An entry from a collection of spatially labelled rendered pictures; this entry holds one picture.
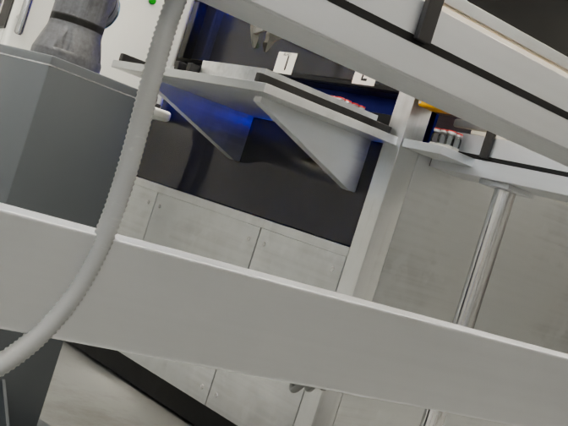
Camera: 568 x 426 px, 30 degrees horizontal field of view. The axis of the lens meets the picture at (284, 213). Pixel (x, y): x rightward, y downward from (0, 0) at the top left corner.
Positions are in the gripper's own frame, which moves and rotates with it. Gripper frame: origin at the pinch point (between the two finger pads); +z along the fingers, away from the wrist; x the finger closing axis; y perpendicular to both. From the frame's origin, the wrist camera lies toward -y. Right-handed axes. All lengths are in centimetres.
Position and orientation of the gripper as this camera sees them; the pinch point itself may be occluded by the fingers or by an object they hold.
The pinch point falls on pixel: (259, 44)
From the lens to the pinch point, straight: 247.3
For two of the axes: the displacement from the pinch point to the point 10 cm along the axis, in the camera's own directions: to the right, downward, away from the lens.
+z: -2.8, 9.6, 0.1
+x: 7.6, 2.2, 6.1
